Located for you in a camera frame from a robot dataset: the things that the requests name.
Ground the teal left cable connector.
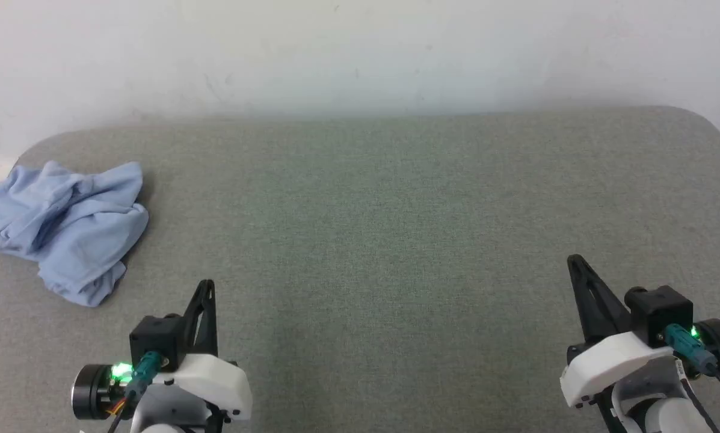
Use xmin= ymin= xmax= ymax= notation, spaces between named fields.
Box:
xmin=131 ymin=351 xmax=164 ymax=389

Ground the grey fabric sofa seat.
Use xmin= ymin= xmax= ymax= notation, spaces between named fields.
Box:
xmin=0 ymin=105 xmax=720 ymax=433

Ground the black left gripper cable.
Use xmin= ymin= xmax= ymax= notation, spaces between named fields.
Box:
xmin=108 ymin=385 xmax=147 ymax=433

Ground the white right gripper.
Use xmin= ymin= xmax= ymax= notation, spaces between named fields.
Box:
xmin=560 ymin=254 xmax=720 ymax=408

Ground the teal cable connector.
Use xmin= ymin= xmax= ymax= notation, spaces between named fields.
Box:
xmin=663 ymin=323 xmax=719 ymax=377
xmin=131 ymin=351 xmax=164 ymax=389

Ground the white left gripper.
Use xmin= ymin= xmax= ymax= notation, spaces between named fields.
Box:
xmin=70 ymin=280 xmax=253 ymax=422

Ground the light blue white shirt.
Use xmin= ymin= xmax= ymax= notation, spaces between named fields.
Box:
xmin=0 ymin=159 xmax=151 ymax=308

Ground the teal right cable connector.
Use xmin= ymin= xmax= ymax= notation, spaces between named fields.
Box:
xmin=663 ymin=323 xmax=719 ymax=377

